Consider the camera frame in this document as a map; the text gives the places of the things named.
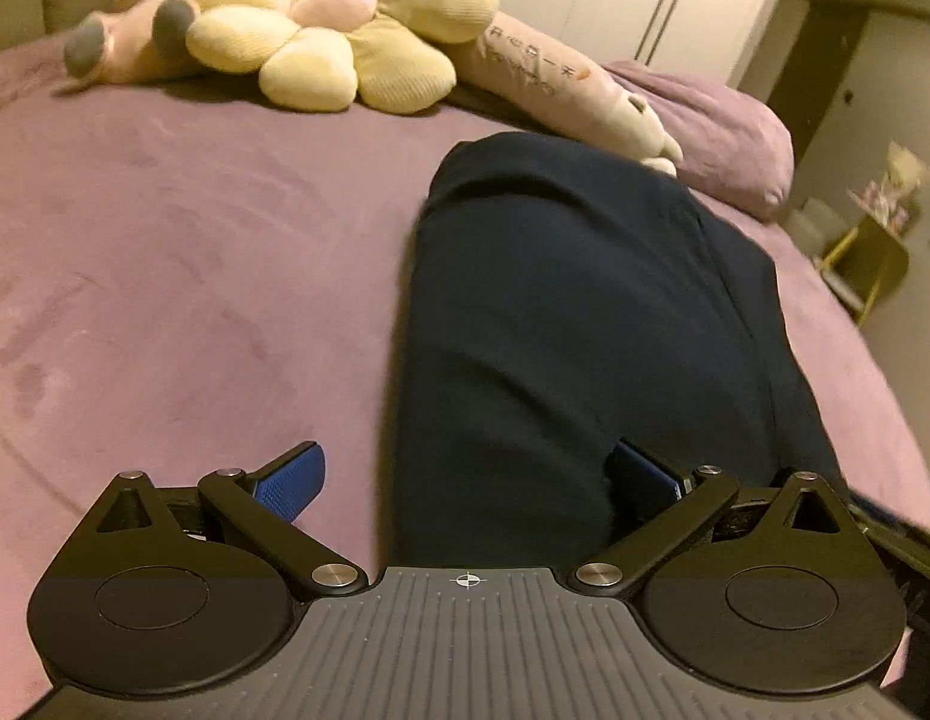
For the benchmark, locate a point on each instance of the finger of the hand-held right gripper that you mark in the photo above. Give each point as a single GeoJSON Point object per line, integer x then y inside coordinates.
{"type": "Point", "coordinates": [915, 551]}

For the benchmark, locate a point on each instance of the yellow side table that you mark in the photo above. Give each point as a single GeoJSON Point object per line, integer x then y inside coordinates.
{"type": "Point", "coordinates": [877, 262]}

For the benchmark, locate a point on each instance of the purple pillow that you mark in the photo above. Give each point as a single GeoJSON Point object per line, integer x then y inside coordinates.
{"type": "Point", "coordinates": [720, 142]}

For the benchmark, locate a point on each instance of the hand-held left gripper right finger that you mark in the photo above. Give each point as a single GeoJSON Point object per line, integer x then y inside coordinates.
{"type": "Point", "coordinates": [649, 478]}

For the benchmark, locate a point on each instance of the pink plush toy grey feet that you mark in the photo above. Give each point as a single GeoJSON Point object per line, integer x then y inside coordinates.
{"type": "Point", "coordinates": [127, 52]}

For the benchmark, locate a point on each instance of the long lilac plush pillow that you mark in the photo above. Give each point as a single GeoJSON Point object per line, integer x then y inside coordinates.
{"type": "Point", "coordinates": [555, 82]}

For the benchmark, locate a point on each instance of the navy blue garment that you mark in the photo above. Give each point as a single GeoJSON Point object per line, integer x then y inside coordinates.
{"type": "Point", "coordinates": [570, 315]}

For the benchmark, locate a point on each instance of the wrapped flower bouquet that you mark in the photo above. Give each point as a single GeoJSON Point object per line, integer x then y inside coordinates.
{"type": "Point", "coordinates": [896, 187]}

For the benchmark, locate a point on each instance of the yellow flower plush cushion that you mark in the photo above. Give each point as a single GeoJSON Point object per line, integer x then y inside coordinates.
{"type": "Point", "coordinates": [337, 52]}

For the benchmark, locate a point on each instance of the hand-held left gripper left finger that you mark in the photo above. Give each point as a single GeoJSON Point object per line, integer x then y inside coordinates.
{"type": "Point", "coordinates": [292, 481]}

